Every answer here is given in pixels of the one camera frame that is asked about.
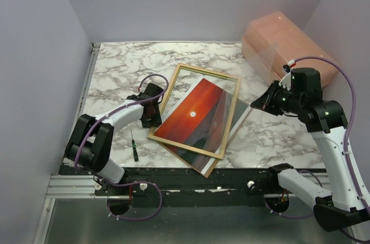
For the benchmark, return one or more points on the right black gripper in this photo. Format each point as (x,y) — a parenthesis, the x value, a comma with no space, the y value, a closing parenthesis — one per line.
(262,102)

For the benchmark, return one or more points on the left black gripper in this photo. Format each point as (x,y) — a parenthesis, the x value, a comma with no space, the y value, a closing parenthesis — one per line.
(155,121)

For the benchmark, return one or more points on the green wooden picture frame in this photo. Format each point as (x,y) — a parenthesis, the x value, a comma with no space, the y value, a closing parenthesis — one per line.
(183,77)

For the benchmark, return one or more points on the clear acrylic sheet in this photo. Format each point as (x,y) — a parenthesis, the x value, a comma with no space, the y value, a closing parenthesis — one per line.
(247,122)

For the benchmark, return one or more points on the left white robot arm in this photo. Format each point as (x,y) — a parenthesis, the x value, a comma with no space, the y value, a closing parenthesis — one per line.
(90,143)

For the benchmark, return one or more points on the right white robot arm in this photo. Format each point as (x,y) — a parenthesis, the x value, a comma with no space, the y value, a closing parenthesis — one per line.
(344,205)

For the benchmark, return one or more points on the small green screwdriver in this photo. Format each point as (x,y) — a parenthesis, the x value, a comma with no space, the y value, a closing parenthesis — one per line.
(133,144)

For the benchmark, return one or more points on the pink plastic storage box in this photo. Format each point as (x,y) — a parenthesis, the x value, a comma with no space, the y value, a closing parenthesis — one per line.
(272,41)

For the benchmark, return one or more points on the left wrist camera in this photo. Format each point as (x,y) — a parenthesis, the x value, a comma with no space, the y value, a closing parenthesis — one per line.
(151,92)

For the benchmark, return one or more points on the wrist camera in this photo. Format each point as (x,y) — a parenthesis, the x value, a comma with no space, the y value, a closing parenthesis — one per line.
(285,82)
(151,92)

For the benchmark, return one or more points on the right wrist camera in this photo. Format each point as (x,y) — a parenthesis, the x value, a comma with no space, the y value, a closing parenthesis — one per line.
(285,82)

